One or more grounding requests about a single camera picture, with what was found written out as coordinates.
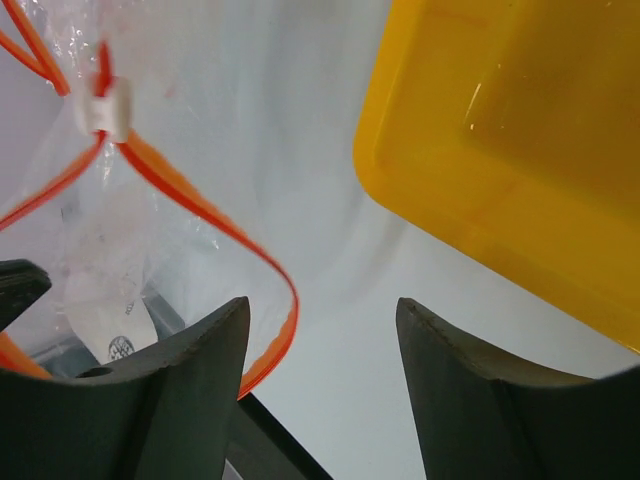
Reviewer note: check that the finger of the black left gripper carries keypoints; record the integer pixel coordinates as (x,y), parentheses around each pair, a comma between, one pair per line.
(22,283)

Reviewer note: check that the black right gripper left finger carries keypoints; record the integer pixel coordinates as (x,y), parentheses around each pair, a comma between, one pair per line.
(160,413)

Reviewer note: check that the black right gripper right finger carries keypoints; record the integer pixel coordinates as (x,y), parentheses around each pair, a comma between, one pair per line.
(484,413)

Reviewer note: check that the clear orange-zipper zip bag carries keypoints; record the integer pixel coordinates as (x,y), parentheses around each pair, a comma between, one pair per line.
(138,188)

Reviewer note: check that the yellow plastic bin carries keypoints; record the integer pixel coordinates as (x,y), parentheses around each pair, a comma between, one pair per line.
(510,131)

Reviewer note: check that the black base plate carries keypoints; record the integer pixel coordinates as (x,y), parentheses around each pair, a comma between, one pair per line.
(259,447)

